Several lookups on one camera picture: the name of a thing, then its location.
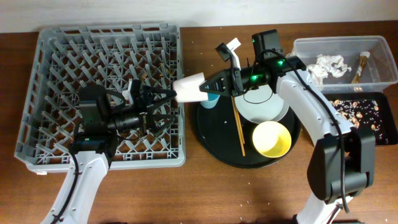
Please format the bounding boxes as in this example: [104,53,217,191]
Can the light blue plastic cup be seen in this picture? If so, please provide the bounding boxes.
[200,93,220,109]

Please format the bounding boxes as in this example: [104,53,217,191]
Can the wooden chopstick left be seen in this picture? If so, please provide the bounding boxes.
[231,96,246,157]

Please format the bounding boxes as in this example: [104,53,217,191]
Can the grey dishwasher rack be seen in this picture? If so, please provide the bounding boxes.
[14,23,183,175]

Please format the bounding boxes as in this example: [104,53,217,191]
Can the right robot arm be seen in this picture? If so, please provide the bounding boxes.
[200,30,375,223]

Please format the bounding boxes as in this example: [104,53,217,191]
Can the yellow bowl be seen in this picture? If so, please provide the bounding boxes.
[252,121,292,158]

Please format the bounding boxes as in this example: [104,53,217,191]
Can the clear plastic waste bin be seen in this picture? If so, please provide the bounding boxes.
[290,35,397,94]

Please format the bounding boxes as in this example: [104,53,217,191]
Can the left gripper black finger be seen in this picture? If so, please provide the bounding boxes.
[143,85,177,110]
[147,114,176,134]

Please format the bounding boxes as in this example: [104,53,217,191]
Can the crumpled white napkin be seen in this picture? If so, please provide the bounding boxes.
[307,54,352,85]

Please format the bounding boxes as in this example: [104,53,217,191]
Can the black rectangular tray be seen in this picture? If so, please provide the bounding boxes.
[325,92,397,145]

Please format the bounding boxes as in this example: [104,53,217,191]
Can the food scraps pile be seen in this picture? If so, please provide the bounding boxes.
[329,99,384,140]

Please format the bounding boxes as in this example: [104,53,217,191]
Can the white round plate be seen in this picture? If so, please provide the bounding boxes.
[234,85,289,124]

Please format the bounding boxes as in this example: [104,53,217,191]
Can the wooden chopstick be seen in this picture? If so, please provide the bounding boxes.
[232,97,245,144]
[231,96,246,157]

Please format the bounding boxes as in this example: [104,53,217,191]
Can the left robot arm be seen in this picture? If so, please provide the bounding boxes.
[43,79,177,223]

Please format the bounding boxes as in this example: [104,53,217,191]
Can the gold foil wrapper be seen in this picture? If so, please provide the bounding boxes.
[351,52,370,84]

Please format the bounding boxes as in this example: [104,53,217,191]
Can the round black tray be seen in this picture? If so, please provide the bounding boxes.
[193,96,301,169]

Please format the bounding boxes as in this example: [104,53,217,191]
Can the wooden chopstick right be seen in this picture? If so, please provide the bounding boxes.
[232,97,245,144]

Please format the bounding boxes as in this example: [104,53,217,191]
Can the white paper cup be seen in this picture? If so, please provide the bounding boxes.
[172,72,208,103]

